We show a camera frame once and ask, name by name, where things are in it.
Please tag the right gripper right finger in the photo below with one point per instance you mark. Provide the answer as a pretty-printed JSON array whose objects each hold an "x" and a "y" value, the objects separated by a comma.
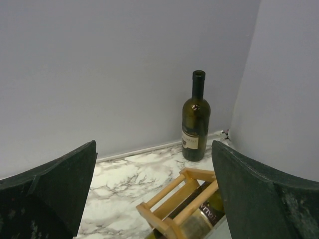
[{"x": 262, "y": 202}]

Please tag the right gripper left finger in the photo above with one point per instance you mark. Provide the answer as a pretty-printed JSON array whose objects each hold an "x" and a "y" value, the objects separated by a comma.
[{"x": 48, "y": 201}]

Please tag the green bottle silver neck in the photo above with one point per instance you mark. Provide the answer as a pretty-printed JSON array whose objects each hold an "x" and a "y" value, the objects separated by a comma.
[{"x": 202, "y": 221}]

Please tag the wooden wine rack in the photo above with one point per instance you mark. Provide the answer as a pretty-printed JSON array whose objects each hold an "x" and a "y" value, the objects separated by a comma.
[{"x": 159, "y": 219}]

